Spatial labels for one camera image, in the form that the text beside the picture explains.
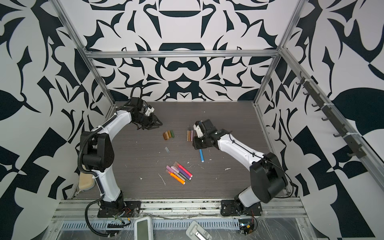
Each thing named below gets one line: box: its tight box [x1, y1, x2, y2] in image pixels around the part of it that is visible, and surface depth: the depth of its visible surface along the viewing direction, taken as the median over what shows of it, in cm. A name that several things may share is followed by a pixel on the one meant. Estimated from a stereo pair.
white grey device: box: [185, 220, 213, 240], surface depth 69 cm
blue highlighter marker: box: [199, 149, 205, 163], surface depth 93 cm
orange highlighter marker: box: [167, 171, 186, 185], surface depth 85 cm
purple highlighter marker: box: [173, 163, 192, 180], surface depth 87 cm
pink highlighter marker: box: [177, 164, 193, 178], surface depth 88 cm
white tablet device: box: [134, 216, 154, 240], surface depth 68 cm
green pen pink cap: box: [170, 166, 191, 182], surface depth 87 cm
